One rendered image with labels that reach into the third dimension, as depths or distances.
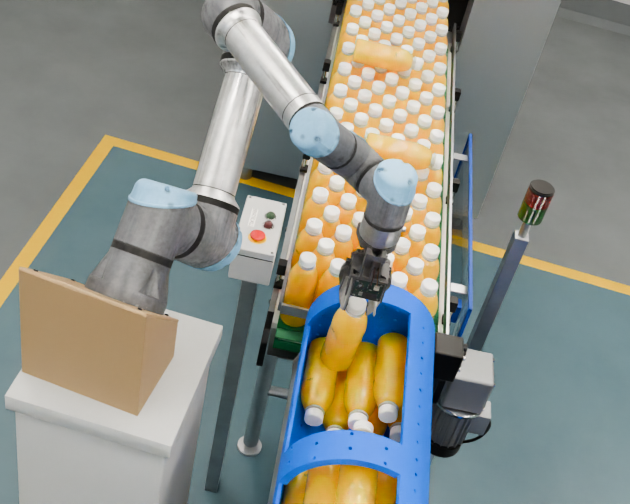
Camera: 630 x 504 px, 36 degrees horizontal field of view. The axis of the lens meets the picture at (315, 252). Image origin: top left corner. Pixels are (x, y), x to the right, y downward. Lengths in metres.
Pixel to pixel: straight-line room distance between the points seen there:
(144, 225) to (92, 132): 2.67
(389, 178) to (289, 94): 0.22
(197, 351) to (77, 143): 2.49
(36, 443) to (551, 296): 2.63
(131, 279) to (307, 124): 0.42
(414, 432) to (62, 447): 0.67
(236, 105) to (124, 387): 0.58
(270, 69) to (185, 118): 2.83
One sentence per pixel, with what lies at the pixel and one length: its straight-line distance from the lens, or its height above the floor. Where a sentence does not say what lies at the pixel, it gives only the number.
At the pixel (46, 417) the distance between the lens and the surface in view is 1.85.
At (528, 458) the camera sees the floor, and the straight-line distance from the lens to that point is 3.49.
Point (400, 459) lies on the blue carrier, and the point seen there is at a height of 1.22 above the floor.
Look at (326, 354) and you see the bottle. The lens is 2.01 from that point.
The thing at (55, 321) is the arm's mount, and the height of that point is 1.32.
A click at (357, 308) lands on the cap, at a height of 1.29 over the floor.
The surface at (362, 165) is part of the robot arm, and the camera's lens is 1.69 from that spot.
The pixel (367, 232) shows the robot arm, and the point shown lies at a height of 1.51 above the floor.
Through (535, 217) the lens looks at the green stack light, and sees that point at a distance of 2.43.
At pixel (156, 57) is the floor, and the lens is 4.94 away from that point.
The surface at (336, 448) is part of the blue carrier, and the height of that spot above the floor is 1.22.
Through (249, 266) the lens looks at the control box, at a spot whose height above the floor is 1.05.
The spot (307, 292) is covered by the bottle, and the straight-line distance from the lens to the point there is 2.27.
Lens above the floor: 2.59
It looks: 41 degrees down
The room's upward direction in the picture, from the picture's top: 14 degrees clockwise
